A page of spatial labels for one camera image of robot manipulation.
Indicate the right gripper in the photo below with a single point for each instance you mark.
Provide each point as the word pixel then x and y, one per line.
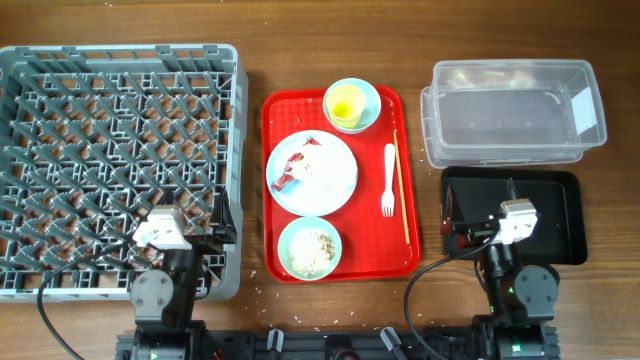
pixel 473 233

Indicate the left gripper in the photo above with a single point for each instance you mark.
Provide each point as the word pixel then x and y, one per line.
pixel 224 230

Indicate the red snack wrapper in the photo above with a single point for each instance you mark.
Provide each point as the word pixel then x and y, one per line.
pixel 299 165

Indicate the leftover rice food waste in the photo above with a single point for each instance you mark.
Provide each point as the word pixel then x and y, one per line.
pixel 310 253

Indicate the green bowl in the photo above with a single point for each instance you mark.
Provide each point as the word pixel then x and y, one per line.
pixel 302 224

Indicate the white napkin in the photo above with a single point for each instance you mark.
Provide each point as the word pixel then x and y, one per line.
pixel 335 169

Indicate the yellow plastic cup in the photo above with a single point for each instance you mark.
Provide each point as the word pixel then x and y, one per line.
pixel 345 103

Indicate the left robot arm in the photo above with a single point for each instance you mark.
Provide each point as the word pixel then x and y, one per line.
pixel 164 298

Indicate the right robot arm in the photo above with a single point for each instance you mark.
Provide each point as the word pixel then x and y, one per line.
pixel 521 297

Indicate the clear plastic waste bin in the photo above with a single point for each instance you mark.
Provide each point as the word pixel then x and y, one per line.
pixel 511 112

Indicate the grey plastic dishwasher rack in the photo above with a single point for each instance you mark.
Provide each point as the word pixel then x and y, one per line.
pixel 91 137

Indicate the black rectangular tray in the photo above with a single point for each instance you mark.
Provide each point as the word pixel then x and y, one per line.
pixel 559 236

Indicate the white plastic fork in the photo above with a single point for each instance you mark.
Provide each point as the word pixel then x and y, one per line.
pixel 387 197

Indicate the red plastic serving tray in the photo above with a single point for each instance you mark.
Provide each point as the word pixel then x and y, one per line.
pixel 373 245

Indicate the wooden chopstick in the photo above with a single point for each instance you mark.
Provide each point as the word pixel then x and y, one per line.
pixel 401 190

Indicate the light blue round plate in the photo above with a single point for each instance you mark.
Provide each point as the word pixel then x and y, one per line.
pixel 297 197

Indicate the light blue bowl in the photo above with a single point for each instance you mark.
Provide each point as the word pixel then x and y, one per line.
pixel 372 109

